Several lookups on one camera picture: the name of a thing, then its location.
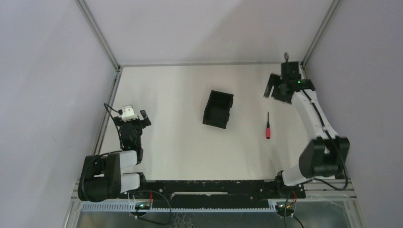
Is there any red handled screwdriver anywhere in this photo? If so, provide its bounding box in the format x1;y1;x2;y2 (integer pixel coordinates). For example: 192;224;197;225
265;112;271;139

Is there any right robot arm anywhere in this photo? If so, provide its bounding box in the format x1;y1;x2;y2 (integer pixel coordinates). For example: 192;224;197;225
264;60;350;198

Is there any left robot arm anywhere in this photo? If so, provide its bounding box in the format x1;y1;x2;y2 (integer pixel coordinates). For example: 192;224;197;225
77;106;151;202

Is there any black plastic bin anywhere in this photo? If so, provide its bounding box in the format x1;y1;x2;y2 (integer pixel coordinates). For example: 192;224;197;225
202;90;234;129

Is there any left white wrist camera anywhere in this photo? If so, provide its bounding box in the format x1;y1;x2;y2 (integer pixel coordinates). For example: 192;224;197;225
121;105;138;122

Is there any left controller board with wires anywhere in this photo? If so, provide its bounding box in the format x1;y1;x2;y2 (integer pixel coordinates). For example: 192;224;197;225
127;190;173;226

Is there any controller board with wires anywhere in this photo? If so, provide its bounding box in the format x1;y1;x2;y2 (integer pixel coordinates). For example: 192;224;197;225
127;190;173;226
276;191;305;228

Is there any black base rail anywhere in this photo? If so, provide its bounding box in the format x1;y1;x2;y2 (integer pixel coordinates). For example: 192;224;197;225
134;180;306;210

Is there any grey slotted cable duct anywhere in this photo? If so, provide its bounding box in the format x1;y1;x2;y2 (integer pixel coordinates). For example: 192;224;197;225
80;201;278;213

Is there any right controller board with wires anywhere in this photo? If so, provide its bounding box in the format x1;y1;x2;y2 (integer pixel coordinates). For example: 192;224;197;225
276;191;305;228

